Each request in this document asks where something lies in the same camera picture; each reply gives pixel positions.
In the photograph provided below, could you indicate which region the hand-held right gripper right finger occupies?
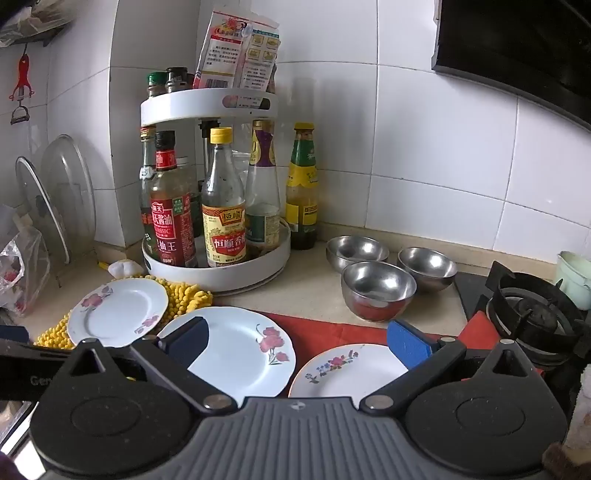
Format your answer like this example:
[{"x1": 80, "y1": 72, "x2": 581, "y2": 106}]
[{"x1": 359, "y1": 318, "x2": 551, "y2": 415}]

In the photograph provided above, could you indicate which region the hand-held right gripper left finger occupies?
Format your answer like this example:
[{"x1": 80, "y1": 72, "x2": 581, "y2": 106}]
[{"x1": 51, "y1": 318, "x2": 238, "y2": 415}]

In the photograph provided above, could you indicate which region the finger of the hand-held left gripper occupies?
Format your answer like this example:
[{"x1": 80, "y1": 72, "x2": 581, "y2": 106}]
[{"x1": 0, "y1": 325, "x2": 81, "y2": 360}]

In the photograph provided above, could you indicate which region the large pink flower plate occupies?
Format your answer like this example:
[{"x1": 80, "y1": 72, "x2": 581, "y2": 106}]
[{"x1": 157, "y1": 307, "x2": 297, "y2": 400}]

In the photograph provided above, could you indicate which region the stainless steel bowl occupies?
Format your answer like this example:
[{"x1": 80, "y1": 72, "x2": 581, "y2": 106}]
[
  {"x1": 341, "y1": 261, "x2": 418, "y2": 322},
  {"x1": 325, "y1": 235, "x2": 390, "y2": 276},
  {"x1": 397, "y1": 247, "x2": 459, "y2": 293}
]

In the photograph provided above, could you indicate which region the white plate with small flowers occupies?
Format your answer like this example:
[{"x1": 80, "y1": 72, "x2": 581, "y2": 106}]
[{"x1": 288, "y1": 344, "x2": 410, "y2": 400}]

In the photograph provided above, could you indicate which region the small pink flower plate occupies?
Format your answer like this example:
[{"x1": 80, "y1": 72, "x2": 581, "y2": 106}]
[{"x1": 67, "y1": 278, "x2": 169, "y2": 349}]

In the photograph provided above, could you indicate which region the person's right forearm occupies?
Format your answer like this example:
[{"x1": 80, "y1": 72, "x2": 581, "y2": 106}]
[{"x1": 542, "y1": 367, "x2": 591, "y2": 480}]

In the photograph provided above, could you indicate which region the yellow chenille cloth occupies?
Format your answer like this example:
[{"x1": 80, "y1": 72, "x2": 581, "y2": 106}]
[{"x1": 32, "y1": 274, "x2": 215, "y2": 352}]

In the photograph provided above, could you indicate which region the clear plastic bag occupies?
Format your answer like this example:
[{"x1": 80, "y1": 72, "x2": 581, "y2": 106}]
[{"x1": 0, "y1": 228, "x2": 51, "y2": 317}]

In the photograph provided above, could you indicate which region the red mat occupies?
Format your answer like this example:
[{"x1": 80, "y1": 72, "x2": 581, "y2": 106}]
[{"x1": 259, "y1": 310, "x2": 504, "y2": 370}]

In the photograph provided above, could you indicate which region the garlic bulb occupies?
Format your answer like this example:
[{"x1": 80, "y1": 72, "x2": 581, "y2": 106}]
[{"x1": 107, "y1": 259, "x2": 144, "y2": 280}]

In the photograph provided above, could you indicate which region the yellow cap vinegar bottle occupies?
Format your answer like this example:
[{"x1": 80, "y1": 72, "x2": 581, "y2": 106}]
[{"x1": 202, "y1": 127, "x2": 248, "y2": 268}]

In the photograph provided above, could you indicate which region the red label soy sauce bottle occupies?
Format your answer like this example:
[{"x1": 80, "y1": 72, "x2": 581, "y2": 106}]
[{"x1": 147, "y1": 130, "x2": 198, "y2": 269}]

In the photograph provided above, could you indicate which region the small glass pot lid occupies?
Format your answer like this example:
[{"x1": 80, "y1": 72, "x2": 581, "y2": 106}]
[{"x1": 15, "y1": 156, "x2": 71, "y2": 267}]

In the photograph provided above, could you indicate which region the large glass pot lid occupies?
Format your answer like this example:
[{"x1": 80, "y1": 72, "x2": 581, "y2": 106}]
[{"x1": 41, "y1": 134, "x2": 97, "y2": 260}]

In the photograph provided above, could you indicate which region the clear bottle purple neck label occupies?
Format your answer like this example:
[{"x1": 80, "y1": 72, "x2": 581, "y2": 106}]
[{"x1": 245, "y1": 120, "x2": 281, "y2": 253}]

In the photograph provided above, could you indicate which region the light green cup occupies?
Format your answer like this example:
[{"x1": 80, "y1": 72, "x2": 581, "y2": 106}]
[{"x1": 554, "y1": 250, "x2": 591, "y2": 311}]

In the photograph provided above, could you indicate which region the clear plastic jar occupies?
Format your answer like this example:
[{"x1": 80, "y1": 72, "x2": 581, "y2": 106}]
[{"x1": 229, "y1": 151, "x2": 254, "y2": 186}]

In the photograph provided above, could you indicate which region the yellow green label sauce bottle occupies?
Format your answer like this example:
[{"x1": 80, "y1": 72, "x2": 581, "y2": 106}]
[{"x1": 285, "y1": 122, "x2": 319, "y2": 251}]

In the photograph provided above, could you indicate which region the white two-tier rotating rack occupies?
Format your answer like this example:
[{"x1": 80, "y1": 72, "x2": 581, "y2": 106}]
[{"x1": 140, "y1": 90, "x2": 293, "y2": 294}]

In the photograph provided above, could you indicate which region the red hanging peeler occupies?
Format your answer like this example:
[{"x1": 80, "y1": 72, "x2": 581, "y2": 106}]
[{"x1": 8, "y1": 53, "x2": 36, "y2": 126}]

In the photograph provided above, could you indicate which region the green cap seasoning bottle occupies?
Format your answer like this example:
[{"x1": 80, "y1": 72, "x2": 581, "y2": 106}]
[{"x1": 147, "y1": 71, "x2": 168, "y2": 99}]

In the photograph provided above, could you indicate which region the black cap seasoning bottle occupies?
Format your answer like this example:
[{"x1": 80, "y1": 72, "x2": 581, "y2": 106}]
[{"x1": 165, "y1": 67, "x2": 189, "y2": 95}]

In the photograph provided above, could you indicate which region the white yellow seasoning packet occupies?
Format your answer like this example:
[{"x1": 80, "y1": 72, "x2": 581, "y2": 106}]
[{"x1": 238, "y1": 28, "x2": 281, "y2": 93}]

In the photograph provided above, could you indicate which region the pink seasoning packet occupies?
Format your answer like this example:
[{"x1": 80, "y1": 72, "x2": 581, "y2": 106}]
[{"x1": 193, "y1": 10, "x2": 253, "y2": 90}]

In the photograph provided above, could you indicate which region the black range hood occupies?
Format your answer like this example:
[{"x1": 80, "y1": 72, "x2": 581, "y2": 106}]
[{"x1": 431, "y1": 0, "x2": 591, "y2": 123}]

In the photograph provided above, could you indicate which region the dark wall shelf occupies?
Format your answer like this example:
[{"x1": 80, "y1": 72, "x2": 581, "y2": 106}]
[{"x1": 0, "y1": 0, "x2": 71, "y2": 48}]

